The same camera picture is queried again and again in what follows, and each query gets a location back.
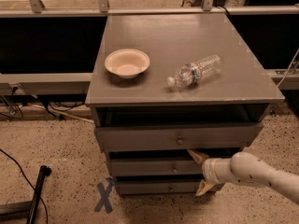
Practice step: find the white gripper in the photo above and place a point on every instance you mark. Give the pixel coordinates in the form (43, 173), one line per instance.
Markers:
(207, 171)

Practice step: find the grey drawer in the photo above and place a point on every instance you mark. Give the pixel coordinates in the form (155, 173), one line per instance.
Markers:
(171, 137)
(157, 187)
(139, 167)

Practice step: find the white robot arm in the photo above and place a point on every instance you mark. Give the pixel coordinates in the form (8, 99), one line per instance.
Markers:
(244, 169)

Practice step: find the grey bottom drawer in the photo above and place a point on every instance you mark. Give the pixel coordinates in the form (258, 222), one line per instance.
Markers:
(157, 187)

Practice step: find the grey wooden drawer cabinet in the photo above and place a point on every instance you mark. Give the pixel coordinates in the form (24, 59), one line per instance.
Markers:
(241, 93)

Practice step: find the grey top drawer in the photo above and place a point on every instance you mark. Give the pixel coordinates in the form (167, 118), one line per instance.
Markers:
(171, 137)

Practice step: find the clear plastic water bottle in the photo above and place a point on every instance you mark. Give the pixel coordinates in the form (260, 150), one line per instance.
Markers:
(191, 73)

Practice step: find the blue tape cross mark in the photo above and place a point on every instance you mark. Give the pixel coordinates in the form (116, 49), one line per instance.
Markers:
(104, 196)

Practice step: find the white paper bowl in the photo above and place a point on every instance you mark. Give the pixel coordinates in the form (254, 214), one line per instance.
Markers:
(127, 63)

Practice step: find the black metal stand leg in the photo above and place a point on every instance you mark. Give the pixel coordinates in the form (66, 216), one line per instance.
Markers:
(26, 209)

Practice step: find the metal railing frame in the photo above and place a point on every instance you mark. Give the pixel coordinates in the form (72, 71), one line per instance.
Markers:
(77, 82)

